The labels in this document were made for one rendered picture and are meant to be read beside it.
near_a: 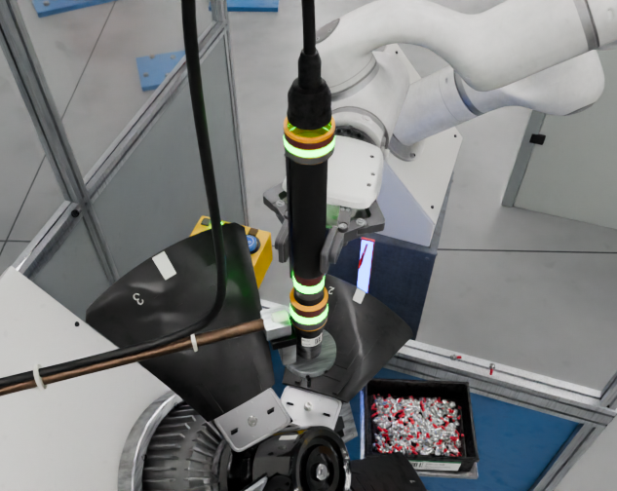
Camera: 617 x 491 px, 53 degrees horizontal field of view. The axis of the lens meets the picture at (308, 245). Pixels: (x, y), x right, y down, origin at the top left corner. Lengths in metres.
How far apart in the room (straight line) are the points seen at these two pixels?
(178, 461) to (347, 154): 0.50
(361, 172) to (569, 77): 0.62
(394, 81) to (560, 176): 2.11
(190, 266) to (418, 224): 0.75
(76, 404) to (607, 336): 2.11
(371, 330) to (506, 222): 1.93
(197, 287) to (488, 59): 0.44
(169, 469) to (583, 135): 2.19
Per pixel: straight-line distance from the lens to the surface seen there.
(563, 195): 2.94
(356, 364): 1.00
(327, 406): 0.95
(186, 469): 0.93
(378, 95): 0.77
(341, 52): 0.74
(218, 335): 0.71
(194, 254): 0.80
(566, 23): 0.75
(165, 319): 0.81
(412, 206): 1.40
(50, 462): 0.96
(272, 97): 3.48
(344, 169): 0.68
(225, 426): 0.88
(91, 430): 0.98
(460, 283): 2.64
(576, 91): 1.23
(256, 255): 1.26
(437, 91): 1.31
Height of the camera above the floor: 2.04
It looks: 49 degrees down
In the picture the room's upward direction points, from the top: straight up
